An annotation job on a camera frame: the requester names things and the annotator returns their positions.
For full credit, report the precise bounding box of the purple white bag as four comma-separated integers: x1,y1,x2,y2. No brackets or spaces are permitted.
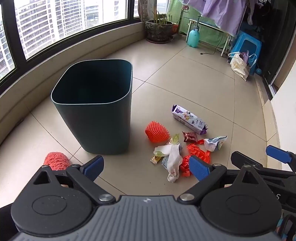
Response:
239,50,258,69

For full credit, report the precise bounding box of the green white wrapper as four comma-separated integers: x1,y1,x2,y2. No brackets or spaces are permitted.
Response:
154,134,183,156

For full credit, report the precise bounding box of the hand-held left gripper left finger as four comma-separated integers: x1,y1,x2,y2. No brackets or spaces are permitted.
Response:
32,155,116,206

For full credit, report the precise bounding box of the teal spray bottle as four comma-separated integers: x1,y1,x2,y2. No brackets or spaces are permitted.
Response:
187,14,200,48

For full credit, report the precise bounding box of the white metal rack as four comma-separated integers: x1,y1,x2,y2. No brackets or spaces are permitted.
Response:
186,17,234,57

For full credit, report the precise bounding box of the potted plant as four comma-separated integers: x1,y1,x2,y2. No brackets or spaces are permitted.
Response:
145,10,174,44

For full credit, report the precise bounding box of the red snack wrapper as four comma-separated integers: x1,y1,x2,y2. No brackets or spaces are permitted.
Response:
182,131,197,142

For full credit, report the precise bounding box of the white plastic bag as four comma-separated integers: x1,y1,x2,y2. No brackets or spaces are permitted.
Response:
166,144,183,183

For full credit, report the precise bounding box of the orange plastic bag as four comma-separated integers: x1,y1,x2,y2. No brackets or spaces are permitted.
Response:
179,139,212,178

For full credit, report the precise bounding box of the white tote bag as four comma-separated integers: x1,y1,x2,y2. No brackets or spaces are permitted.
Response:
228,51,251,81

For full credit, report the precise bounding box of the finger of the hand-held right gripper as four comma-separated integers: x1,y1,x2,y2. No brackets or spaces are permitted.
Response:
231,151,296,186
265,145,296,163

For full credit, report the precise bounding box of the dark green trash bin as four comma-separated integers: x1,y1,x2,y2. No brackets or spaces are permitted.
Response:
51,59,133,155

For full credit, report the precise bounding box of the white blue wrapper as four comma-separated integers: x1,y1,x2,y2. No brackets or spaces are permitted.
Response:
203,136,228,152

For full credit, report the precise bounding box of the black power cable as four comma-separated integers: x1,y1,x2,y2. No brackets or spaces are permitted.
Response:
200,32,225,55

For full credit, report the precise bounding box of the black framed window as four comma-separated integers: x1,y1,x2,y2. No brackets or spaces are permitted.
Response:
0,0,170,80

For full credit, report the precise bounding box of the blue plastic stool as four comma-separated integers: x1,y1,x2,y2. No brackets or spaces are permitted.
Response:
230,30,263,76

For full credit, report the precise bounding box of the orange foam fruit net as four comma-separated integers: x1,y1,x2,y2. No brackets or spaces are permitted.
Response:
145,120,171,143

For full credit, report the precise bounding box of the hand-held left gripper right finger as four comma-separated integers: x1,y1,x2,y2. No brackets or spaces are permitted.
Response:
178,155,263,206

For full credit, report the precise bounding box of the purple white tissue pack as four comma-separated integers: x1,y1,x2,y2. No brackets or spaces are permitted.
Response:
171,104,208,135

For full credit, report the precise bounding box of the purple hanging cloth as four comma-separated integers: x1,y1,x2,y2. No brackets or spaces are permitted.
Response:
183,0,253,36

